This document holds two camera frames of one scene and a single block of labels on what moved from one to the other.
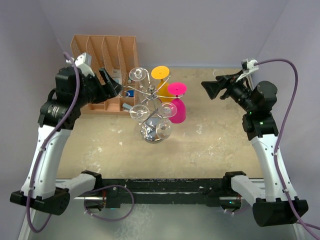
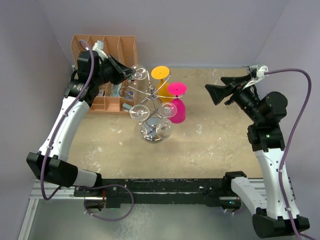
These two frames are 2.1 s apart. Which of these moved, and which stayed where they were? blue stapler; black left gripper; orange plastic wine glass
Moved: black left gripper
Stayed: blue stapler; orange plastic wine glass
